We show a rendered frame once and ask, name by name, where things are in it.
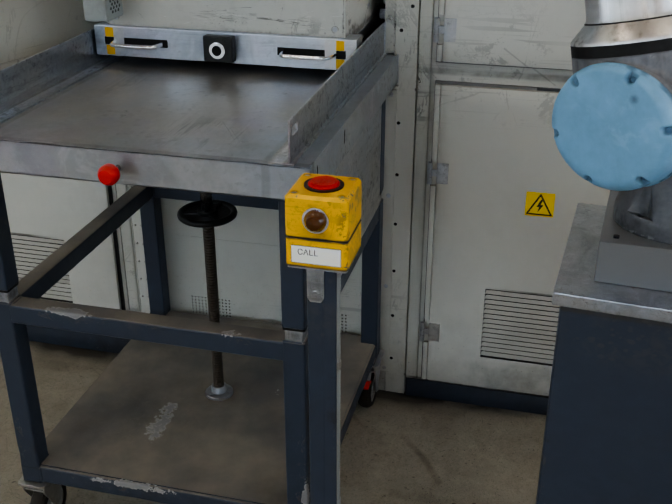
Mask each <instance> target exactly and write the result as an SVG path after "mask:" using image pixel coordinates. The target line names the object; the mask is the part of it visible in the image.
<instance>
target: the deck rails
mask: <svg viewBox="0 0 672 504"><path fill-rule="evenodd" d="M385 56H386V54H384V22H383V23H382V24H381V25H380V26H379V27H378V28H377V29H376V30H375V31H374V32H373V33H372V34H371V35H370V36H369V37H368V38H367V39H366V40H365V41H364V42H363V43H362V44H361V45H360V46H359V47H358V48H357V49H356V50H355V52H354V53H353V54H352V55H351V56H350V57H349V58H348V59H347V60H346V61H345V62H344V63H343V64H342V65H341V66H340V67H339V68H338V69H337V70H336V71H335V72H334V73H333V74H332V75H331V76H330V77H329V78H328V79H327V80H326V81H325V82H324V83H323V85H322V86H321V87H320V88H319V89H318V90H317V91H316V92H315V93H314V94H313V95H312V96H311V97H310V98H309V99H308V100H307V101H306V102H305V103H304V104H303V105H302V106H301V107H300V108H299V109H298V110H297V111H296V112H295V113H294V114H293V115H292V116H291V118H290V119H289V120H288V121H287V124H288V140H287V141H286V142H285V143H284V144H283V145H282V147H281V148H280V149H279V150H278V151H277V152H276V153H275V154H274V155H273V156H272V158H271V159H270V160H269V161H268V164H274V165H285V166H294V165H295V164H296V163H297V162H298V161H299V159H300V158H301V157H302V156H303V154H304V153H305V152H306V151H307V150H308V148H309V147H310V146H311V145H312V144H313V142H314V141H315V140H316V139H317V138H318V136H319V135H320V134H321V133H322V132H323V130H324V129H325V128H326V127H327V126H328V124H329V123H330V122H331V121H332V120H333V118H334V117H335V116H336V115H337V114H338V112H339V111H340V110H341V109H342V108H343V106H344V105H345V104H346V103H347V102H348V100H349V99H350V98H351V97H352V96H353V94H354V93H355V92H356V91H357V90H358V88H359V87H360V86H361V85H362V84H363V82H364V81H365V80H366V79H367V78H368V76H369V75H370V74H371V73H372V71H373V70H374V69H375V68H376V67H377V65H378V64H379V63H380V62H381V61H382V59H383V58H384V57H385ZM124 57H126V56H115V55H100V54H97V48H96V39H95V30H94V28H93V29H91V30H89V31H87V32H84V33H82V34H80V35H78V36H76V37H73V38H71V39H69V40H67V41H64V42H62V43H60V44H58V45H56V46H53V47H51V48H49V49H47V50H45V51H42V52H40V53H38V54H36V55H33V56H31V57H29V58H27V59H25V60H22V61H20V62H18V63H16V64H13V65H11V66H9V67H7V68H5V69H2V70H0V124H2V123H3V122H5V121H7V120H9V119H11V118H13V117H15V116H16V115H18V114H20V113H22V112H24V111H26V110H28V109H29V108H31V107H33V106H35V105H37V104H39V103H40V102H42V101H44V100H46V99H48V98H50V97H52V96H53V95H55V94H57V93H59V92H61V91H63V90H65V89H66V88H68V87H70V86H72V85H74V84H76V83H77V82H79V81H81V80H83V79H85V78H87V77H89V76H90V75H92V74H94V73H96V72H98V71H100V70H102V69H103V68H105V67H107V66H109V65H111V64H113V63H114V62H116V61H118V60H120V59H122V58H124ZM294 124H296V130H295V131H294V133H293V134H292V126H293V125H294Z"/></svg>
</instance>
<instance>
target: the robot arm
mask: <svg viewBox="0 0 672 504"><path fill-rule="evenodd" d="M585 11H586V22H585V24H584V26H583V28H582V29H581V30H580V31H579V33H578V34H577V35H576V36H575V38H574V39H573V40H572V41H571V43H570V44H571V56H572V57H571V59H572V70H573V75H572V76H571V77H570V78H569V79H568V80H567V82H566V83H565V84H564V86H563V87H562V88H561V90H560V92H559V94H558V95H557V98H556V100H555V103H554V107H553V112H552V128H553V129H554V139H555V143H556V145H557V148H558V150H559V152H560V154H561V156H562V157H563V159H564V160H565V162H566V163H567V164H568V165H569V167H570V168H571V169H572V170H573V171H574V172H575V173H576V174H578V175H579V176H580V177H582V178H583V179H584V180H587V181H589V182H590V183H592V184H593V185H596V186H598V187H601V188H604V189H608V190H614V191H619V193H618V195H617V197H616V199H615V203H614V210H613V218H614V220H615V222H616V223H617V224H618V225H619V226H620V227H622V228H623V229H625V230H626V231H628V232H630V233H632V234H635V235H637V236H640V237H643V238H646V239H649V240H652V241H656V242H660V243H665V244H670V245H672V0H585Z"/></svg>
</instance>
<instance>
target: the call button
mask: <svg viewBox="0 0 672 504"><path fill-rule="evenodd" d="M308 186H309V187H311V188H313V189H318V190H330V189H334V188H337V187H339V186H340V181H339V180H337V179H336V178H334V177H331V176H317V177H314V178H312V179H311V180H310V181H308Z"/></svg>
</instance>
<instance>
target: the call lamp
mask: <svg viewBox="0 0 672 504"><path fill-rule="evenodd" d="M302 224H303V226H304V227H305V228H306V230H307V231H309V232H311V233H314V234H320V233H322V232H324V231H325V230H326V229H327V228H328V226H329V218H328V216H327V214H326V213H325V212H324V211H323V210H322V209H320V208H316V207H314V208H309V209H307V210H306V211H305V212H304V213H303V215H302Z"/></svg>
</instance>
